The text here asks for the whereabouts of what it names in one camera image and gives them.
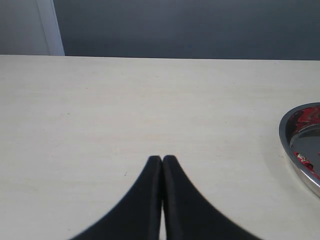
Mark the round steel bowl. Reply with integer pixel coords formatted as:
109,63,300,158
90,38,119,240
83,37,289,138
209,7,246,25
278,102,320,197

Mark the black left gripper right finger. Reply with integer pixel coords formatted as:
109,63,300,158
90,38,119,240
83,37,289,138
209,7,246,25
163,155,258,240

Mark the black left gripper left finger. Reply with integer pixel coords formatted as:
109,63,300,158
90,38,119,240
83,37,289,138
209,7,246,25
73,155,162,240

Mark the white door frame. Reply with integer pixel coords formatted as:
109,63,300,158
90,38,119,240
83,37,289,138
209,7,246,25
0,0,65,56

